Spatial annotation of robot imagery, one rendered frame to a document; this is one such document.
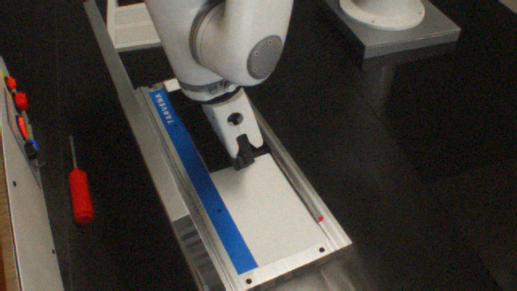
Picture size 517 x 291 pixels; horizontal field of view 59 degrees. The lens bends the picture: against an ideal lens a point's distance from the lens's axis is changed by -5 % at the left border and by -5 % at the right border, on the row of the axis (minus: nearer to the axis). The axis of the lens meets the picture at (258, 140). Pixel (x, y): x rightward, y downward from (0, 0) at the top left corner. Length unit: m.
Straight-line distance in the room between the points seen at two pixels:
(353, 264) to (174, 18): 0.39
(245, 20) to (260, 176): 0.33
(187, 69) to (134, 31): 0.54
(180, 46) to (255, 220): 0.28
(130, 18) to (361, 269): 0.75
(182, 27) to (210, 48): 0.04
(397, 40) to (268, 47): 0.58
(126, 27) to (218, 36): 0.65
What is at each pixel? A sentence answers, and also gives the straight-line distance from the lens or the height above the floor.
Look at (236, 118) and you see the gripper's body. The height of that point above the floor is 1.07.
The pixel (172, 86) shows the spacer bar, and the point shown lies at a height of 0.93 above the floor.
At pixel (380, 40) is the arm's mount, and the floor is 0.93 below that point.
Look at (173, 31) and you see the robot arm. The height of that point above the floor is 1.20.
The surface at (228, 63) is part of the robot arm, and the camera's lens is 0.45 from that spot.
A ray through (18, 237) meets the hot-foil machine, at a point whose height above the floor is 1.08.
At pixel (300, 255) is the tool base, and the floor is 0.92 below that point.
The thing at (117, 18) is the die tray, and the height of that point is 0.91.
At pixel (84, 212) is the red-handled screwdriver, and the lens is 0.71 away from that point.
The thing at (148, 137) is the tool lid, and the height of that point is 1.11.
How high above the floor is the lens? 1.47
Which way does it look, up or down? 45 degrees down
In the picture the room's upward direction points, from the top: straight up
